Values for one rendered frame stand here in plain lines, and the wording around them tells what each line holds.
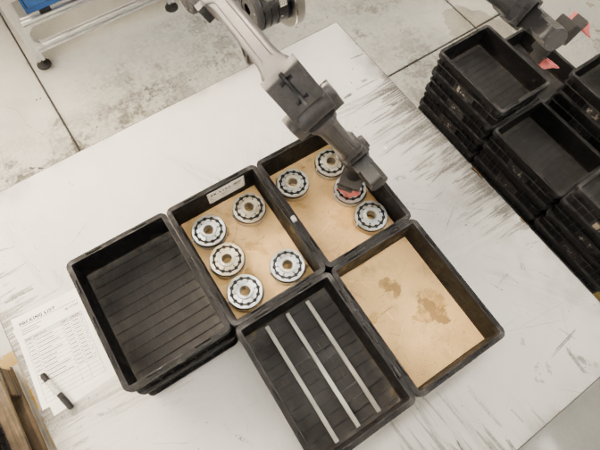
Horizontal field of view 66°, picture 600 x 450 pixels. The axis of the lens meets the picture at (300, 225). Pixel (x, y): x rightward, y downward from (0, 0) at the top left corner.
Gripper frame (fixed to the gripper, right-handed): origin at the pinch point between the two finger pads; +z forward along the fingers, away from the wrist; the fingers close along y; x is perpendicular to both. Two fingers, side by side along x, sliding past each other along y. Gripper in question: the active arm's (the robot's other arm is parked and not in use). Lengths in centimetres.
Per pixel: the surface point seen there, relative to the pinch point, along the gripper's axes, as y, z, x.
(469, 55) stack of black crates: 106, 39, -30
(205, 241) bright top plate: -31.9, 0.7, 34.9
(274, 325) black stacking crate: -47.5, 3.7, 7.2
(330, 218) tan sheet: -10.5, 4.0, 2.7
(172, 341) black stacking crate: -61, 3, 32
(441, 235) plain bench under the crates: 2.4, 17.3, -33.7
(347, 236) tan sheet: -14.4, 3.9, -4.1
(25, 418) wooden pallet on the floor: -106, 83, 99
